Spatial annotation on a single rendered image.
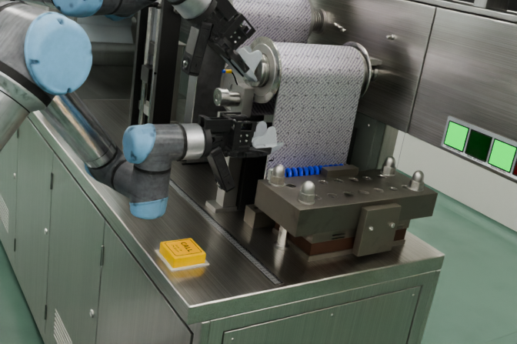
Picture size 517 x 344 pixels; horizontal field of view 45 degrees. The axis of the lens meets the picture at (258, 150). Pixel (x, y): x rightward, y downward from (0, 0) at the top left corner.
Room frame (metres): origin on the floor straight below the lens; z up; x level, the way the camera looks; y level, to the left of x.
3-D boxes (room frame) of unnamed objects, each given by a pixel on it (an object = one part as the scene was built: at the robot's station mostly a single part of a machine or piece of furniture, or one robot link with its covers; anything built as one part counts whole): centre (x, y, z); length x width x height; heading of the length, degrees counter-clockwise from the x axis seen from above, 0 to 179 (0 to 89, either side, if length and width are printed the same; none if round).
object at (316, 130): (1.38, -0.12, 1.12); 0.23 x 0.01 x 0.18; 124
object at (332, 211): (1.31, -0.22, 1.00); 0.40 x 0.16 x 0.06; 124
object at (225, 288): (2.16, 0.52, 0.88); 2.52 x 0.66 x 0.04; 34
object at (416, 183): (1.36, -0.38, 1.05); 0.04 x 0.04 x 0.04
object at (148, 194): (1.17, 0.22, 1.01); 0.11 x 0.08 x 0.11; 52
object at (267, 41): (1.36, 0.02, 1.25); 0.15 x 0.01 x 0.15; 34
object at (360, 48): (1.51, -0.19, 1.25); 0.15 x 0.01 x 0.15; 34
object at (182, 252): (1.10, 0.12, 0.91); 0.07 x 0.07 x 0.02; 34
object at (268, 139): (1.30, -0.02, 1.11); 0.09 x 0.03 x 0.06; 123
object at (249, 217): (1.38, -0.12, 0.92); 0.28 x 0.04 x 0.04; 124
